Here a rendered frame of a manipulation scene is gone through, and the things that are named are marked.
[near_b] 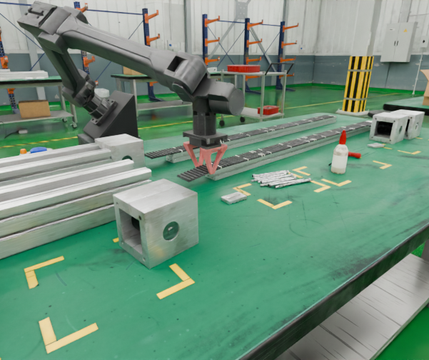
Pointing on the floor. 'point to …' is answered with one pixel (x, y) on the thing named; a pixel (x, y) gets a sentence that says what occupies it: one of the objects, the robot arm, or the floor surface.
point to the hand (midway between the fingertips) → (205, 168)
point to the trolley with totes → (261, 91)
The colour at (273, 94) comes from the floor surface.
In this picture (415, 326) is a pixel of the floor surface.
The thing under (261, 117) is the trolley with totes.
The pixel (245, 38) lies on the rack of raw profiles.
